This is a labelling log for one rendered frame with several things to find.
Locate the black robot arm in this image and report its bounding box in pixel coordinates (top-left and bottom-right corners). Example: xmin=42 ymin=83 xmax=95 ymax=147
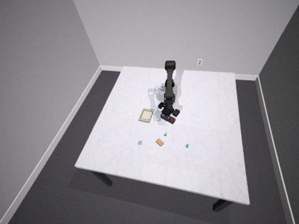
xmin=162 ymin=61 xmax=175 ymax=116

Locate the beige square tray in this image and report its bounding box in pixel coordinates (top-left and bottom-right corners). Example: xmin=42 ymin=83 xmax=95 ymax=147
xmin=139 ymin=108 xmax=153 ymax=123

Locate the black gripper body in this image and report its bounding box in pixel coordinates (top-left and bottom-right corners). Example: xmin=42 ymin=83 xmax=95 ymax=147
xmin=158 ymin=102 xmax=180 ymax=117

